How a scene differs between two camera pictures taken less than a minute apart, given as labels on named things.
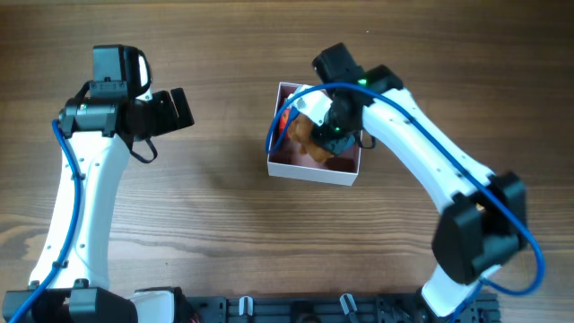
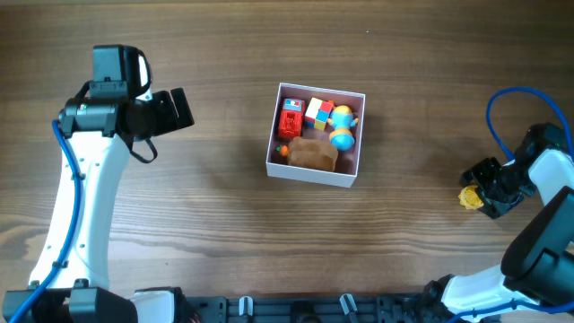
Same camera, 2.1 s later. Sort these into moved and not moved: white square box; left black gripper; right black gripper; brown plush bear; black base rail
Moved: brown plush bear; right black gripper
Not moved: white square box; black base rail; left black gripper
